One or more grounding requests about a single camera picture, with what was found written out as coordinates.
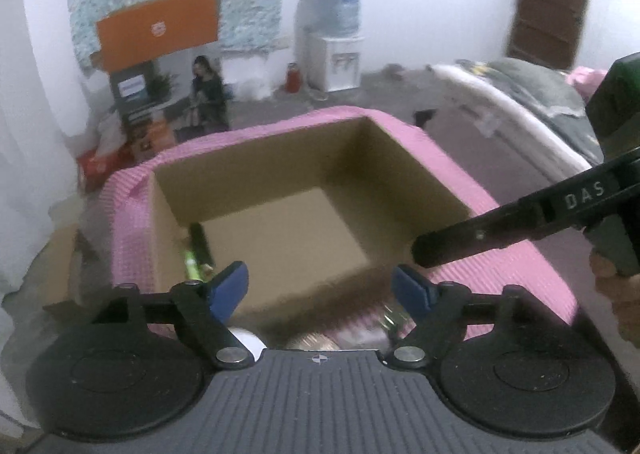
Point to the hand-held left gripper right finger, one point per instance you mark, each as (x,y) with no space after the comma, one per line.
(410,291)

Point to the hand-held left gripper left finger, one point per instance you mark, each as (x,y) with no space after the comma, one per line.
(230,291)

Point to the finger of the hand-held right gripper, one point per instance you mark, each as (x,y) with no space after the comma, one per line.
(475,236)

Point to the green tube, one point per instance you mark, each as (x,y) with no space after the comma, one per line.
(191,265)

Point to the white pill bottle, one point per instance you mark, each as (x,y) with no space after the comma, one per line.
(247,341)

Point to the black tube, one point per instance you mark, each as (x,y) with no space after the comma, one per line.
(201,244)

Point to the brown cardboard box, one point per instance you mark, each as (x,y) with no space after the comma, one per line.
(280,234)

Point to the gold lidded jar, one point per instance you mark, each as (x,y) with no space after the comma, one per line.
(312,341)

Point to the person's right hand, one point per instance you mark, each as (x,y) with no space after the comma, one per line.
(627,304)

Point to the pink checked cloth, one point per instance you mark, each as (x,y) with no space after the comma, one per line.
(500,259)

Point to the grey quilt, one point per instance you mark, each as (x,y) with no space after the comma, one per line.
(540,89)

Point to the mauve mattress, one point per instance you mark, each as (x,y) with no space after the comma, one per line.
(480,149)

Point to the white blanket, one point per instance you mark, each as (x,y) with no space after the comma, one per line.
(505,104)

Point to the red snack packet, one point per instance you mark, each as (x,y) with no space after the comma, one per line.
(100,164)

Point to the white plastic bag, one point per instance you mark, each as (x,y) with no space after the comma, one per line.
(109,134)

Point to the red thermos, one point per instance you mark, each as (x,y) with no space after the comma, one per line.
(292,79)

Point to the white water dispenser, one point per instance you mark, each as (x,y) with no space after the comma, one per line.
(335,61)

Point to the white curtain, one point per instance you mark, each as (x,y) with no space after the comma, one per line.
(30,134)

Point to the orange printed carton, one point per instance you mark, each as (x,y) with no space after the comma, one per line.
(155,29)

